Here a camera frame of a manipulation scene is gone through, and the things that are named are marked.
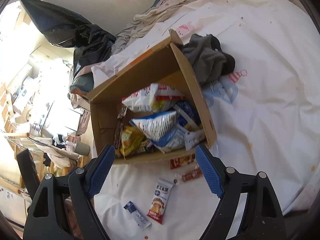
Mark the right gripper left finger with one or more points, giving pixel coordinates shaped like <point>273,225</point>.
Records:
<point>47,217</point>

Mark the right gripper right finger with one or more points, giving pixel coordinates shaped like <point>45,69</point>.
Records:
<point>262,217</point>

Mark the small clear red candy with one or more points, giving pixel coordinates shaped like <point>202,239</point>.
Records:
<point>189,176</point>

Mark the small blue white sachet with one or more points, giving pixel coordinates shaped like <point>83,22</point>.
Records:
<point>141,221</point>

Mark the white rice cracker packet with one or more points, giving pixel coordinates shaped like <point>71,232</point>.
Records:
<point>159,200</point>

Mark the yellow chip bag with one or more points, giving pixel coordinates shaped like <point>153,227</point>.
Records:
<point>131,139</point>

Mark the dark brown snack stick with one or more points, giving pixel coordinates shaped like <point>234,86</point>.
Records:
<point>119,127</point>

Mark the blue yellow snack packet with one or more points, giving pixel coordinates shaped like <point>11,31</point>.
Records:
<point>188,116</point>

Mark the white blue chip bag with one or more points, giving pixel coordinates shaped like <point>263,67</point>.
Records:
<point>156,126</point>

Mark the white red snack bag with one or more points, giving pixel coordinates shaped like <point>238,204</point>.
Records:
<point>154,98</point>

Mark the red brown snack packet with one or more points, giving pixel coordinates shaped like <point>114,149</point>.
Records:
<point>181,161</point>

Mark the white printed bed sheet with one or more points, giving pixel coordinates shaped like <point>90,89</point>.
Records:
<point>266,115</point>

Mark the black plastic bag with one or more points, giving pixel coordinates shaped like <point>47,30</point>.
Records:
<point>67,29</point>

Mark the grey dark cloth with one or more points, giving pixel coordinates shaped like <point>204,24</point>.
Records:
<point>207,59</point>

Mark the crumpled floral blanket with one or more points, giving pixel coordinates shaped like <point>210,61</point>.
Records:
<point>143,23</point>

